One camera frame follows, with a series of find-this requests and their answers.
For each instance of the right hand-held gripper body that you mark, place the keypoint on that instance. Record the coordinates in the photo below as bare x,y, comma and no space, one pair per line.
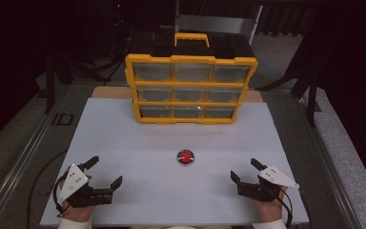
260,191

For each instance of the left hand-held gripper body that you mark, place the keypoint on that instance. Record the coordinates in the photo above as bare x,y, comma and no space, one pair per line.
76,191

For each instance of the round red push button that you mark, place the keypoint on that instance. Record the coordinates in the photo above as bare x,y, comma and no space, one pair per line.
186,157

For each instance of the clear plastic drawer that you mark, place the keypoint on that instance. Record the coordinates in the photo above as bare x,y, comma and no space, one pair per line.
219,112

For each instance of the yellow black organizer cabinet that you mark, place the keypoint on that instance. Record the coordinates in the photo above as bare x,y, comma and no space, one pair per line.
190,84

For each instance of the person's right hand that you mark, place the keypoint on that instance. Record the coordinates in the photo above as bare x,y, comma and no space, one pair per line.
270,210

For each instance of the person's left hand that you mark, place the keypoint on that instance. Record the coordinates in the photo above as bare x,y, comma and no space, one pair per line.
77,213

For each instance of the black stand legs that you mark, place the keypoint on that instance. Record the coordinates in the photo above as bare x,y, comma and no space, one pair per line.
311,95

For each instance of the grid of clear drawers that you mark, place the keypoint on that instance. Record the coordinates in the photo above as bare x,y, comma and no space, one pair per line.
152,72

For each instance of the dark curtain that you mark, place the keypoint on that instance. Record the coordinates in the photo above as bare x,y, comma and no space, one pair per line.
286,22

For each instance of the grey metal chair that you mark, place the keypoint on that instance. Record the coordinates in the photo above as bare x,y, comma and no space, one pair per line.
216,24

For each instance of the aluminium floor rail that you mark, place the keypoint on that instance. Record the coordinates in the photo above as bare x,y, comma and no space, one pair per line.
327,165
22,162

